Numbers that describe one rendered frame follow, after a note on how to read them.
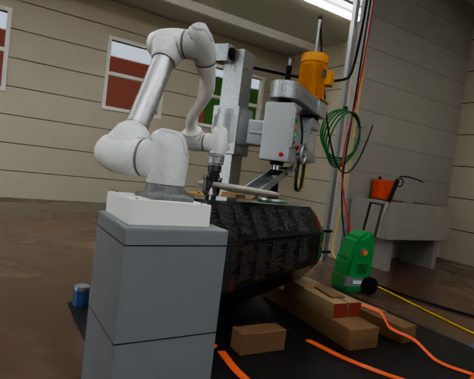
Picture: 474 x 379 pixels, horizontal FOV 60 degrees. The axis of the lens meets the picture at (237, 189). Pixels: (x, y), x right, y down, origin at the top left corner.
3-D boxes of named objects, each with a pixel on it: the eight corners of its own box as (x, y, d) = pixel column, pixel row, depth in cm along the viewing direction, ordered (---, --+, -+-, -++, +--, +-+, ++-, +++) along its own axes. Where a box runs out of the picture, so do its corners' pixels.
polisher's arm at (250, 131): (208, 140, 346) (211, 111, 344) (212, 143, 380) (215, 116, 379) (295, 151, 343) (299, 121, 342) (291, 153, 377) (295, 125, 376)
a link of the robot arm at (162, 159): (174, 186, 152) (181, 128, 151) (132, 180, 157) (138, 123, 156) (192, 186, 167) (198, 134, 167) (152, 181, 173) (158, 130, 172)
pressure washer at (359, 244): (357, 284, 421) (368, 201, 416) (377, 295, 387) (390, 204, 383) (326, 283, 411) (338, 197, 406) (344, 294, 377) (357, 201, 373)
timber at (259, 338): (240, 356, 225) (242, 335, 224) (229, 346, 235) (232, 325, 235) (284, 350, 239) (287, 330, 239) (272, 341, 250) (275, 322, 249)
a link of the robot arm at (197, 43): (220, 56, 196) (195, 56, 200) (215, 18, 184) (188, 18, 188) (211, 68, 187) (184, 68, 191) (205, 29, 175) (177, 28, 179)
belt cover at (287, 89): (298, 122, 379) (300, 104, 378) (325, 123, 369) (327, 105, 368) (262, 101, 291) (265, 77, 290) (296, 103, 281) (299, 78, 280)
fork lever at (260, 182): (274, 168, 326) (274, 162, 325) (297, 171, 319) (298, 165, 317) (238, 193, 267) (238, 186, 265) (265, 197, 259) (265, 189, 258)
